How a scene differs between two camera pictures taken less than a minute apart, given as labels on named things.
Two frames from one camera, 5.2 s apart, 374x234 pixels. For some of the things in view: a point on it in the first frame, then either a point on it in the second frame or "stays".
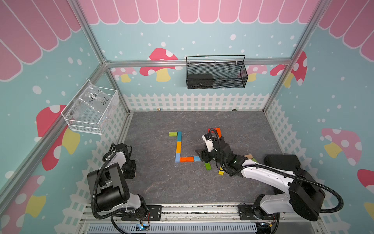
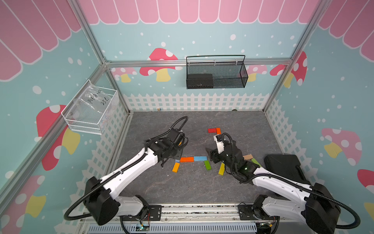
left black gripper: (131, 174) -> (178, 155)
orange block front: (186, 159) stays
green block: (208, 166) stays
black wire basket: (216, 71) stays
